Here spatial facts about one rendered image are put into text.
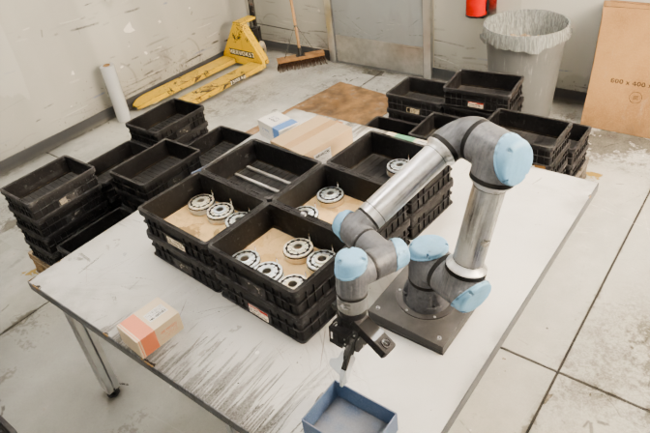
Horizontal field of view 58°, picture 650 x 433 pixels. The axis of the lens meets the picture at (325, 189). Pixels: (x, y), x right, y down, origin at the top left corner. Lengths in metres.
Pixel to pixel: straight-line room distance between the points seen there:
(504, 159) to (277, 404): 0.91
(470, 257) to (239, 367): 0.77
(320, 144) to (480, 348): 1.14
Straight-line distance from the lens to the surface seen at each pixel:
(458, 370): 1.79
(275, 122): 2.94
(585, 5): 4.55
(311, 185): 2.23
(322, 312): 1.88
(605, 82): 4.42
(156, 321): 1.99
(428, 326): 1.84
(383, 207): 1.48
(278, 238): 2.08
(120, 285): 2.30
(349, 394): 1.70
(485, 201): 1.54
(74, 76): 5.21
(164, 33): 5.67
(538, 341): 2.84
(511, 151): 1.46
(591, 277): 3.19
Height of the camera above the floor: 2.09
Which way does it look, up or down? 34 degrees down
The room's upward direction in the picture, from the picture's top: 8 degrees counter-clockwise
